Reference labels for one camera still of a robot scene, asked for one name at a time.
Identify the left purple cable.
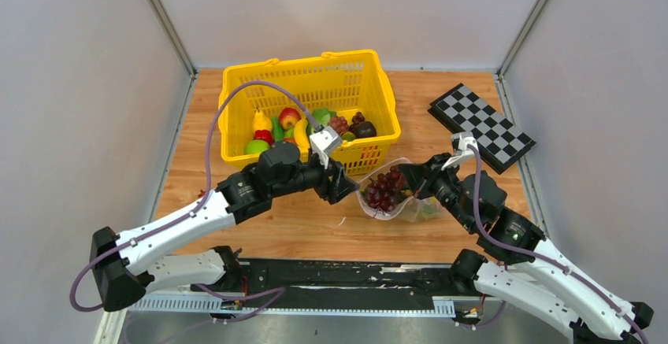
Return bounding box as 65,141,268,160
69,80,324,313

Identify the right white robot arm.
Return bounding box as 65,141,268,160
398,153,654,343

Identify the red apple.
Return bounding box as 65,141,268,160
278,107,302,131

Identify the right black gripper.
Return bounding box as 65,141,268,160
397,153,475,232

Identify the folded black chessboard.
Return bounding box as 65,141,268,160
428,83,536,174

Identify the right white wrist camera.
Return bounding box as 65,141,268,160
440,131,479,171

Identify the green leafy vegetable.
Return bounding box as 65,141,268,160
416,202,441,221

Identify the clear zip top bag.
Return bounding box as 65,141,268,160
356,157,441,223

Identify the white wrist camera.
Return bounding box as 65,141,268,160
309,126,343,170
440,131,479,171

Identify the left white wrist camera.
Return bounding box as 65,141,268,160
309,126,343,170

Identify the red bell pepper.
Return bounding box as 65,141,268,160
254,129,274,146

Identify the dark avocado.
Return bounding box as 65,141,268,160
353,121,377,139

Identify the green cucumber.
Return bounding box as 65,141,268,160
271,117,284,142

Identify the green lettuce head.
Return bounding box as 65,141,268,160
306,108,332,135

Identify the yellow plastic basket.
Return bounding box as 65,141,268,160
218,50,401,175

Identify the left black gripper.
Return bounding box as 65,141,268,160
271,150,362,205

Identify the green apple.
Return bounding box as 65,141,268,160
244,139,271,155

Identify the single yellow banana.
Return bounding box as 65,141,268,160
293,119,310,152

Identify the yellow pear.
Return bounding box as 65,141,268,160
252,109,273,132

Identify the white slotted cable duct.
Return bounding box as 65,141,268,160
128,288,455,318

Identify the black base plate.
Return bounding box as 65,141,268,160
208,258,481,301

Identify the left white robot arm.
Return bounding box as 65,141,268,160
91,142,359,312

